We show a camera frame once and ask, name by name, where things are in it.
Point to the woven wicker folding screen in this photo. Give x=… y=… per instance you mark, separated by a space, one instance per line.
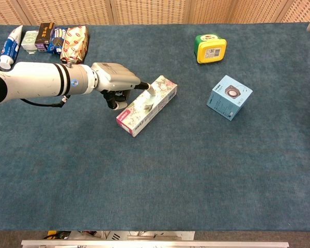
x=149 y=11

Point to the aluminium rail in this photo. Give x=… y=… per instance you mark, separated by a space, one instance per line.
x=155 y=244

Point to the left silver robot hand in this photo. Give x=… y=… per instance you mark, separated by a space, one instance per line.
x=113 y=75

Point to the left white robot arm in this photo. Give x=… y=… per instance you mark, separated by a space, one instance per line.
x=36 y=80

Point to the pale green small box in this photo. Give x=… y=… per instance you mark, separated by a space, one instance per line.
x=29 y=41

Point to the light blue cube box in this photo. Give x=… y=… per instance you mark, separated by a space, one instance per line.
x=228 y=99

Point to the yellow green square container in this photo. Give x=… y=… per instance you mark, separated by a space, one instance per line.
x=211 y=50

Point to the long white floral box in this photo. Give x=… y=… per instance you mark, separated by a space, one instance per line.
x=139 y=118

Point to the white blue tube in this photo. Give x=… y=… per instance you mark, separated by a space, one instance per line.
x=10 y=46

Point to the gold red snack bag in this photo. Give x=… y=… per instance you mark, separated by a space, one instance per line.
x=75 y=45

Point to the dark brown gold-print box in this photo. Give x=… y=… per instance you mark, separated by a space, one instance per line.
x=44 y=36

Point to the blue cookie pack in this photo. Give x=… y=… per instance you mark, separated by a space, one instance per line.
x=57 y=41

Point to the teal felt table cloth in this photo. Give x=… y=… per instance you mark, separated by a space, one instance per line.
x=93 y=168

